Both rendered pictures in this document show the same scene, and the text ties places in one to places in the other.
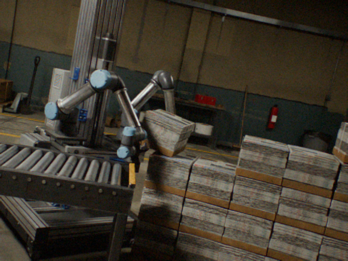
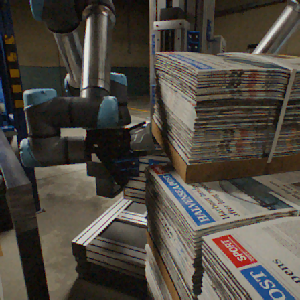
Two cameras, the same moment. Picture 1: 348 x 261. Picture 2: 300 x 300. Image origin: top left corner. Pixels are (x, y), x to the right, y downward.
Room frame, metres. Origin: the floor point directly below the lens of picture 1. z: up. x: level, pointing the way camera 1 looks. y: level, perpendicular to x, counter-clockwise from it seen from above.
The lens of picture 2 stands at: (2.46, -0.44, 1.04)
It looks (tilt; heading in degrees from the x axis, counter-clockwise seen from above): 17 degrees down; 62
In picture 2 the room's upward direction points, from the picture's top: straight up
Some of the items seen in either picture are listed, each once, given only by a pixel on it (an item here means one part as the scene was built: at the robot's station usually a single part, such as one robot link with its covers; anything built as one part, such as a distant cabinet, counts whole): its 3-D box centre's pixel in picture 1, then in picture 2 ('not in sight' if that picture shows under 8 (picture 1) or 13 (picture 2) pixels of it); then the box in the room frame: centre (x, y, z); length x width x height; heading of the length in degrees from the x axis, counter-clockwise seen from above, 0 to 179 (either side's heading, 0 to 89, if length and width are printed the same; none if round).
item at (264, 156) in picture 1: (261, 158); not in sight; (2.76, -0.66, 0.95); 0.38 x 0.29 x 0.23; 169
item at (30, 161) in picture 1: (29, 162); not in sight; (2.12, 0.67, 0.77); 0.47 x 0.05 x 0.05; 7
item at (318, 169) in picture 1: (306, 169); not in sight; (2.70, -0.94, 0.95); 0.38 x 0.29 x 0.23; 168
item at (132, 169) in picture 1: (132, 174); not in sight; (2.18, 0.13, 0.81); 0.43 x 0.03 x 0.02; 7
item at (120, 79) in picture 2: (69, 111); (112, 86); (2.86, 0.69, 0.98); 0.13 x 0.12 x 0.14; 156
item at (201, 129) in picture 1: (178, 115); not in sight; (8.90, -0.17, 0.55); 1.80 x 0.70 x 1.09; 97
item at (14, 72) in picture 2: not in sight; (14, 73); (2.46, 1.50, 1.05); 0.05 x 0.05 x 0.45; 7
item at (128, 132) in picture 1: (130, 136); (49, 112); (2.52, 0.22, 0.95); 0.11 x 0.08 x 0.11; 156
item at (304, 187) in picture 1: (303, 182); not in sight; (2.70, -0.95, 0.86); 0.38 x 0.29 x 0.04; 168
